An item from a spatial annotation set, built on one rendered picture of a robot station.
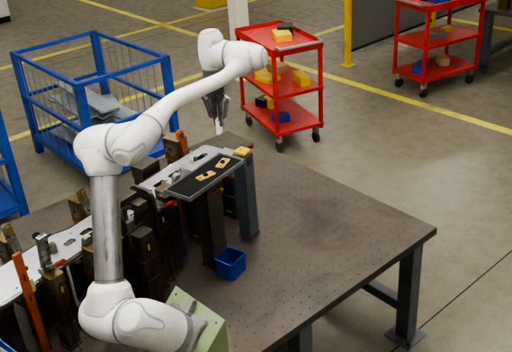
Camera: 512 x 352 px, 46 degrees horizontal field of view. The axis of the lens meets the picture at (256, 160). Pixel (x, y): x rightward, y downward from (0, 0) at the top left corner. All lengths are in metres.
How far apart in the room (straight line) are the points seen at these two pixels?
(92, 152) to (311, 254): 1.17
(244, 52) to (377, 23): 5.20
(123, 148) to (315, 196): 1.47
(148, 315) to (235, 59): 0.97
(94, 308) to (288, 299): 0.82
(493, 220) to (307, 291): 2.10
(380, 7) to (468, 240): 3.87
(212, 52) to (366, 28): 5.01
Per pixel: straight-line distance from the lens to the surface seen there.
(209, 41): 2.37
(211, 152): 3.08
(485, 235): 4.27
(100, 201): 2.15
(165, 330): 2.06
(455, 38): 6.34
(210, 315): 2.18
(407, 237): 2.94
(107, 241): 2.16
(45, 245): 2.28
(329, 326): 3.47
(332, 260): 2.78
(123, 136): 2.03
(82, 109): 4.51
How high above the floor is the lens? 2.41
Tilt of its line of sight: 28 degrees down
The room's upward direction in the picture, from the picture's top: 4 degrees counter-clockwise
